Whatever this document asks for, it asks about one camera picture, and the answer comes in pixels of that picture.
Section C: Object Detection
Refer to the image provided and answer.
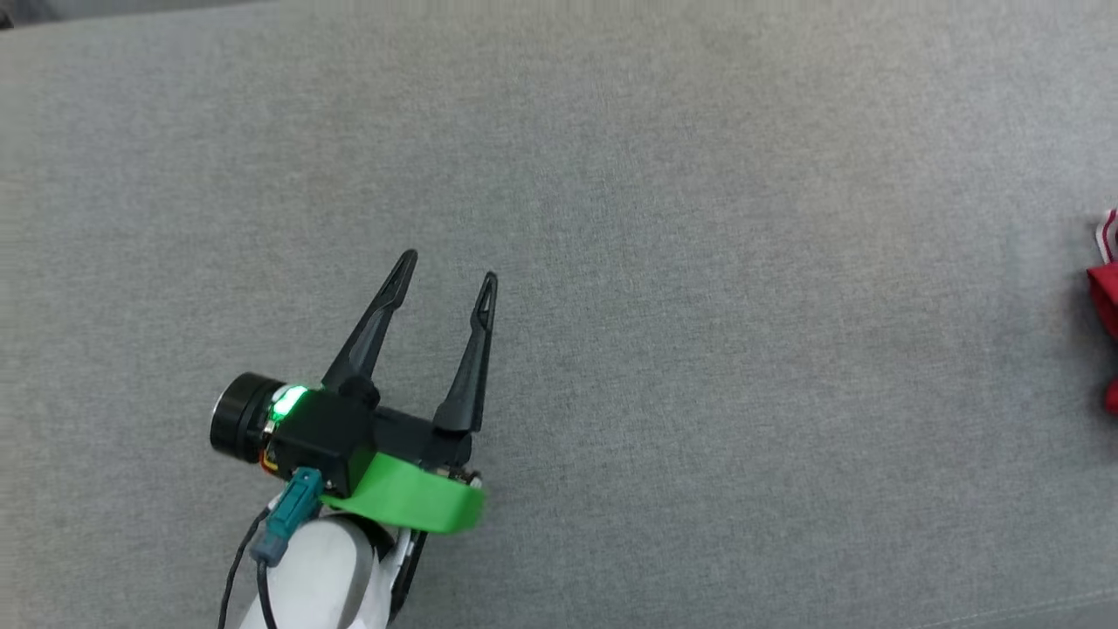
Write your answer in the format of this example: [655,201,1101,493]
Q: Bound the red and white garment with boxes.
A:
[1086,208,1118,417]

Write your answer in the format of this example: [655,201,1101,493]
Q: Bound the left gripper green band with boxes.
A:
[318,249,500,536]

